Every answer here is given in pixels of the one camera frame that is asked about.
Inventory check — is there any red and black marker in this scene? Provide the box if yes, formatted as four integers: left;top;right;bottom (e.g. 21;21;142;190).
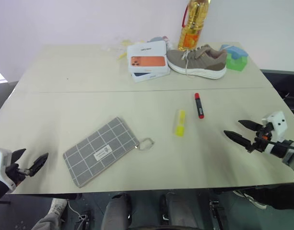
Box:
194;92;206;119

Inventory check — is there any white bystander shoe black trouser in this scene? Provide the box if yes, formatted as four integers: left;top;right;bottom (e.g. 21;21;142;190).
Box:
232;184;294;211

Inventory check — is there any black metal stand frame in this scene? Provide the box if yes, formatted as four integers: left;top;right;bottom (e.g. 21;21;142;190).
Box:
74;209;93;230
208;198;229;230

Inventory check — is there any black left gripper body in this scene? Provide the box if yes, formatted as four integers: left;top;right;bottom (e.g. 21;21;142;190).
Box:
4;162;33;186

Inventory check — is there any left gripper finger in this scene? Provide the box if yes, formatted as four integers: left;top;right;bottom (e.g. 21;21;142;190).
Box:
12;148;27;166
28;152;49;177

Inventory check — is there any white bystander shoe grey trouser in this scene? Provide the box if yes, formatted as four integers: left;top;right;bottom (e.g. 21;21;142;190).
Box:
31;197;69;230

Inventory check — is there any yellow cooking oil bottle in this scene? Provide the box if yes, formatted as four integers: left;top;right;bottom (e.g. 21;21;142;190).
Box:
177;0;212;52

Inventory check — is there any grey checked pouch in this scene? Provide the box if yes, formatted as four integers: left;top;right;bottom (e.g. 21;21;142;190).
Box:
62;116;155;188

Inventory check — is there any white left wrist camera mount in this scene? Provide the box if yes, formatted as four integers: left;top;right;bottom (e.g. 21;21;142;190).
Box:
0;148;17;194

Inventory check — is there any pink white small object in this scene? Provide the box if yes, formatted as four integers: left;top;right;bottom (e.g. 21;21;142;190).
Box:
162;35;174;50

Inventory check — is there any clear plastic wrapper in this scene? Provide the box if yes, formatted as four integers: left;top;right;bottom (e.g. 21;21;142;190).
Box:
116;39;135;61

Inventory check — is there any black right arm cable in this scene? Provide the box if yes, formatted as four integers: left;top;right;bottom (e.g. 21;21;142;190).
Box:
268;140;294;152

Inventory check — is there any white orange phone box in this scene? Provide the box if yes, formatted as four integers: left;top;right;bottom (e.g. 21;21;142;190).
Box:
126;40;171;75

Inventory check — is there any dark rounded robot leg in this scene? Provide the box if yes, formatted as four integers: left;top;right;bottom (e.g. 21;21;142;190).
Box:
103;192;132;230

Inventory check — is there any yellow highlighter pen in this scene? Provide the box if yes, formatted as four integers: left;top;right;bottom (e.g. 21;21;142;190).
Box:
173;109;187;138

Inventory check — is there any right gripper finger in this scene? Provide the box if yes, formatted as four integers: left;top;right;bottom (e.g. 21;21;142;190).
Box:
223;130;254;150
238;119;263;132

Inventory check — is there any dark furniture beside table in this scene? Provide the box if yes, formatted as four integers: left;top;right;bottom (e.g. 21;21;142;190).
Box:
259;69;294;122

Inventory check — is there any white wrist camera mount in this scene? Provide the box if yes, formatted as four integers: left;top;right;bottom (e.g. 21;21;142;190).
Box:
261;110;288;142
0;148;17;194

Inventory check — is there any blue phone box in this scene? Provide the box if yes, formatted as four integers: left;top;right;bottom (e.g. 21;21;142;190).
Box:
130;70;171;83

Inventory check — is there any green sponge block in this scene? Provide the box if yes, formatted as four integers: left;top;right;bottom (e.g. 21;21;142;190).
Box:
226;53;248;72

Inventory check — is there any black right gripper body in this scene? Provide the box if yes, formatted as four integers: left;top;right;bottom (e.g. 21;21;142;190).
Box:
247;123;275;153

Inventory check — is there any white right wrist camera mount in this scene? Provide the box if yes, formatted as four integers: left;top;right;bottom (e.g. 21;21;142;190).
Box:
261;110;288;142

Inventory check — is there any brown sneaker white sole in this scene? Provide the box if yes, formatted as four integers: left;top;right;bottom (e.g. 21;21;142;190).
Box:
166;44;228;80

